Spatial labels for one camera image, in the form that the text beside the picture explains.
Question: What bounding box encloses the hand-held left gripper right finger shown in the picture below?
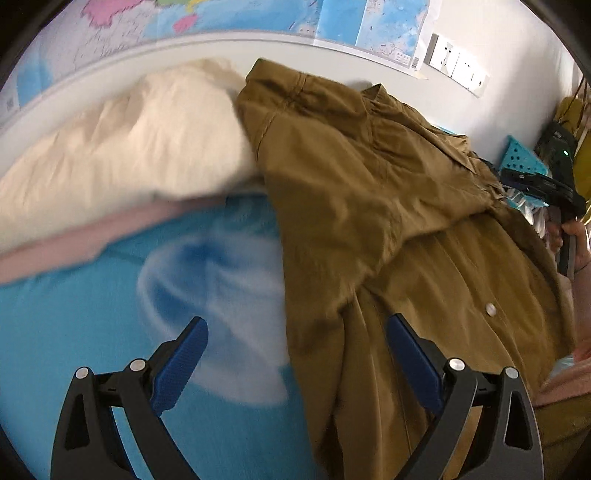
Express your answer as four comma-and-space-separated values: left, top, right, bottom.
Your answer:
387, 313, 544, 480

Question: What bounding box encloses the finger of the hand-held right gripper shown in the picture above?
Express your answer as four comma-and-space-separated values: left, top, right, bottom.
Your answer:
501, 167, 548, 192

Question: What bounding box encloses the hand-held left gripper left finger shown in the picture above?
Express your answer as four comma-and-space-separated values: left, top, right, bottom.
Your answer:
50, 316, 209, 480

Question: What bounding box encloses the brown jacket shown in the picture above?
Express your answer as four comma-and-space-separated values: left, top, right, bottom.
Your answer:
235, 58, 578, 480

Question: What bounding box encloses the person's right forearm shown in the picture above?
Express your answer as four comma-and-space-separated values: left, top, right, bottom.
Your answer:
571, 274, 591, 358

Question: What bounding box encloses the person's right hand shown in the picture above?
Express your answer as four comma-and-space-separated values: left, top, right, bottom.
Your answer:
547, 218, 591, 278

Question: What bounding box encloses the teal plastic basket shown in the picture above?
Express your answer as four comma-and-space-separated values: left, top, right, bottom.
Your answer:
501, 135, 550, 178

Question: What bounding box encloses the blue flower print bedsheet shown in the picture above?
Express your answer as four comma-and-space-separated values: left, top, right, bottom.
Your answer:
0, 189, 324, 480

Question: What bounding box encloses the person's pink clothing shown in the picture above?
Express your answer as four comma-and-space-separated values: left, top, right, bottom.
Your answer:
536, 353, 591, 409

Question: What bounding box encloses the pink cloth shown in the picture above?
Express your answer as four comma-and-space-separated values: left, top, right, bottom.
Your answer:
0, 191, 273, 284

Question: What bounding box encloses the cream cloth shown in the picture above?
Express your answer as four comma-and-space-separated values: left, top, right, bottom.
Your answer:
0, 58, 264, 257

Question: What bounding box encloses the white wall switch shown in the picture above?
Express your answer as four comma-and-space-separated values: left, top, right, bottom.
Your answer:
468, 67, 490, 97

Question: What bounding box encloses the white wall socket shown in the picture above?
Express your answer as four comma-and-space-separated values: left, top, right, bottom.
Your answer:
450, 48, 475, 85
427, 33, 455, 70

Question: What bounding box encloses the colourful wall map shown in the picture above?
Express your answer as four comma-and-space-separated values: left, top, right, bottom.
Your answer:
0, 0, 441, 125

